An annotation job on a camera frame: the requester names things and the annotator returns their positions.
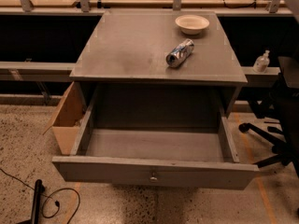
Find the blue silver soda can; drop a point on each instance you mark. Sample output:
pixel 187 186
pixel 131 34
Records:
pixel 180 53

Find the hand sanitizer bottle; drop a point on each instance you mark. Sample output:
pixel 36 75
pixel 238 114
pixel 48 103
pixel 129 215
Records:
pixel 262 62

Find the black stand leg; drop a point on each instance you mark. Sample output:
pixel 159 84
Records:
pixel 38 191

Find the cardboard box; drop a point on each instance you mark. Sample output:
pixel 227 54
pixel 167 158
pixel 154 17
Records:
pixel 66 118

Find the metal drawer knob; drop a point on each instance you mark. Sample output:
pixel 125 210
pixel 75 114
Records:
pixel 153 178

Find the white bowl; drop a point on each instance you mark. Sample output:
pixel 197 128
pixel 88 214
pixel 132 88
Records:
pixel 191 24

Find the black office chair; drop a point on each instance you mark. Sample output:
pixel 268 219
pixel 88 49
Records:
pixel 281 103

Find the open grey top drawer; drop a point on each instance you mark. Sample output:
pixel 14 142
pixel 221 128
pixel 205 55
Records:
pixel 183 137

